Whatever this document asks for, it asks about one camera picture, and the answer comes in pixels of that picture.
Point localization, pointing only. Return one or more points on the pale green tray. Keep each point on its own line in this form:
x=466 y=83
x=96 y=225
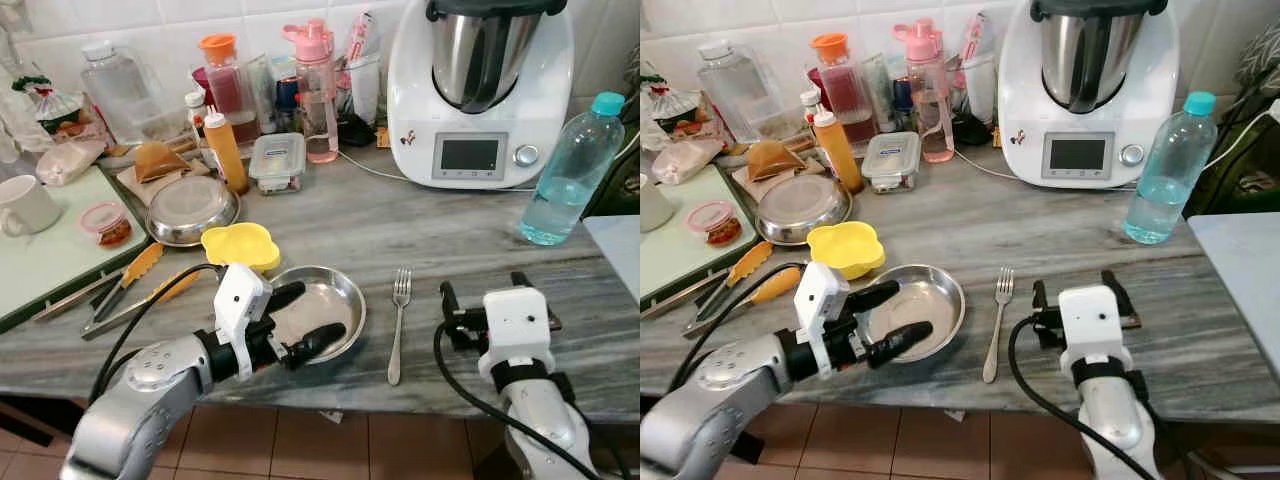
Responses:
x=60 y=260
x=680 y=255

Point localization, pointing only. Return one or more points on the white side table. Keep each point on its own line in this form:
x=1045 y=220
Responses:
x=1240 y=280
x=615 y=250

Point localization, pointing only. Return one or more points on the orange squeeze sauce bottle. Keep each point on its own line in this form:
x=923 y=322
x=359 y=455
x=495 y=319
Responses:
x=838 y=152
x=228 y=155

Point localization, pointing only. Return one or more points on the clear plastic pitcher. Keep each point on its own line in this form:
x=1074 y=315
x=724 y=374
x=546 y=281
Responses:
x=120 y=95
x=738 y=92

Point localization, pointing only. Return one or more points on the clear bag with green ribbon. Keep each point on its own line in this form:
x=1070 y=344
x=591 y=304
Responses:
x=55 y=105
x=680 y=105

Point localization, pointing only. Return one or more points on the teal-capped blue water bottle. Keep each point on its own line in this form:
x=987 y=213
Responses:
x=570 y=175
x=1168 y=175

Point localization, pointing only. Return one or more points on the small pink-lidded food tub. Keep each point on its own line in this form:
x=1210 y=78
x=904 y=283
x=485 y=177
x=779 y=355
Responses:
x=714 y=220
x=105 y=222

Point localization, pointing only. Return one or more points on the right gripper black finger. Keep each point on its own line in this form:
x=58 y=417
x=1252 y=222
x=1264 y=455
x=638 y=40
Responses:
x=1039 y=294
x=1112 y=279
x=522 y=281
x=449 y=296

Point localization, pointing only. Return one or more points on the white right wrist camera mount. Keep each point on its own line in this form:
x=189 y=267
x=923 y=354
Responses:
x=515 y=320
x=1092 y=318

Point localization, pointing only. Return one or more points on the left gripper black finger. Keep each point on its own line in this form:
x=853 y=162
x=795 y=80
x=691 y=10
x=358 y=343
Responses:
x=318 y=342
x=902 y=340
x=288 y=294
x=875 y=294

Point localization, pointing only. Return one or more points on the yellow plastic bowl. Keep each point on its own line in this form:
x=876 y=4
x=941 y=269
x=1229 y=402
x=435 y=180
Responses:
x=846 y=248
x=240 y=245

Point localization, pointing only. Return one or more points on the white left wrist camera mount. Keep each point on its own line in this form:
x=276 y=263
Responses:
x=238 y=295
x=818 y=292

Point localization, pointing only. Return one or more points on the steel fork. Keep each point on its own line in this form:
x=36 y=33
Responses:
x=399 y=320
x=996 y=325

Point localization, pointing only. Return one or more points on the orange-tipped steel tongs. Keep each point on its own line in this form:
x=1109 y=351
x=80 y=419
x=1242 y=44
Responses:
x=140 y=265
x=750 y=263

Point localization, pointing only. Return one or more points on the pink and white packet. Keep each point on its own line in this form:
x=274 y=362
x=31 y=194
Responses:
x=360 y=60
x=975 y=55

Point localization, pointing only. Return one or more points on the clip-lid glass food container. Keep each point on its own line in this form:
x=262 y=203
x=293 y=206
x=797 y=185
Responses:
x=891 y=158
x=277 y=160

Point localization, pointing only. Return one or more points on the beige paper wrap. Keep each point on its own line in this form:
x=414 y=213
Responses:
x=135 y=187
x=745 y=185

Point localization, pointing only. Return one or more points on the pink drinking bottle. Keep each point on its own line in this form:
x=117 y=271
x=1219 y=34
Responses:
x=315 y=95
x=928 y=95

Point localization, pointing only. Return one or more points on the empty shallow steel plate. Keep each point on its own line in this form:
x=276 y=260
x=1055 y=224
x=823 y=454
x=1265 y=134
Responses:
x=340 y=300
x=935 y=295

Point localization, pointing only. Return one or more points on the white kitchen cooking machine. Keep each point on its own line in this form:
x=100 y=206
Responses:
x=1025 y=110
x=420 y=110

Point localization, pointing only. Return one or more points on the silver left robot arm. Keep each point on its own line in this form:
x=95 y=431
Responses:
x=140 y=395
x=715 y=400

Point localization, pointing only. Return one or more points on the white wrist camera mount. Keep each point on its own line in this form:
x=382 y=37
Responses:
x=238 y=295
x=818 y=292
x=515 y=320
x=1092 y=318

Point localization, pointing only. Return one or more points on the white mug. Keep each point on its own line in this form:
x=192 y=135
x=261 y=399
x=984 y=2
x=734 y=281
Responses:
x=28 y=205
x=655 y=205

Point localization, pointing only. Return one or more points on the small black object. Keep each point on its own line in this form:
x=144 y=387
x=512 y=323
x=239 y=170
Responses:
x=355 y=132
x=970 y=130

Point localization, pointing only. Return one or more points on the pinkish plastic bag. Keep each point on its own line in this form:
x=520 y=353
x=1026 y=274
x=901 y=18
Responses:
x=685 y=160
x=68 y=163

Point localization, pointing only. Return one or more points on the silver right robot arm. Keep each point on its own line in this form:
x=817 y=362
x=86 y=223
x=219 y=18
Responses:
x=1110 y=420
x=540 y=420

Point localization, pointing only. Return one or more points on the orange-capped jug with red liquid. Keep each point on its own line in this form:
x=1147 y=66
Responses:
x=232 y=95
x=845 y=95

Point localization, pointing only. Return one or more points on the small white-capped bottle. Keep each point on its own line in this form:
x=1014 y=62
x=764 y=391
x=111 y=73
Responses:
x=195 y=105
x=810 y=103

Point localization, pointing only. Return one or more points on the covered steel dish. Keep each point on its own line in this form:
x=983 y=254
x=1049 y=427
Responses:
x=802 y=206
x=192 y=208

